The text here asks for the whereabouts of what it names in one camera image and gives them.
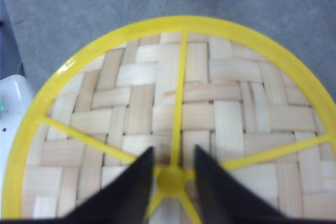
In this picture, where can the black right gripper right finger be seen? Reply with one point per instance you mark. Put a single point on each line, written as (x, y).
(225, 200)

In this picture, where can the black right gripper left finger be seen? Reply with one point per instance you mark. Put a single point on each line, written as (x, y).
(122, 201)

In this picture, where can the woven bamboo steamer lid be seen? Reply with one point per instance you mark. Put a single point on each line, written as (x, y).
(173, 83)

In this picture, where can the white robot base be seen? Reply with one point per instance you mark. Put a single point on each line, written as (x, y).
(16, 97)

